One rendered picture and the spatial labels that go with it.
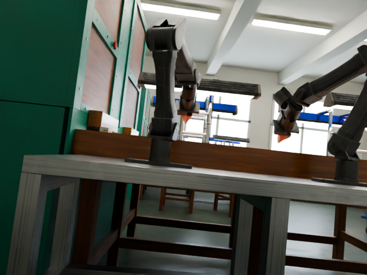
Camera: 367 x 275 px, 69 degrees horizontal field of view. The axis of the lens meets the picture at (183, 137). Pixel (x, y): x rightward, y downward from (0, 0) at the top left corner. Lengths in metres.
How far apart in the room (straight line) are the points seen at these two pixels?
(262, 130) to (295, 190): 6.12
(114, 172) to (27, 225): 0.22
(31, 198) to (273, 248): 0.56
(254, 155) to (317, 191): 0.39
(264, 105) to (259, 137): 0.80
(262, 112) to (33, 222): 6.43
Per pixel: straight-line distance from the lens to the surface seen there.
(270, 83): 7.08
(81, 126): 1.16
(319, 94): 1.09
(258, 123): 6.78
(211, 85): 1.38
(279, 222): 0.70
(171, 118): 0.80
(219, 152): 1.04
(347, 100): 1.58
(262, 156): 1.07
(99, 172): 0.65
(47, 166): 0.68
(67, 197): 0.94
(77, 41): 1.14
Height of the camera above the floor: 0.70
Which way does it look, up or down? 4 degrees up
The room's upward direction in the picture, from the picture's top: 6 degrees clockwise
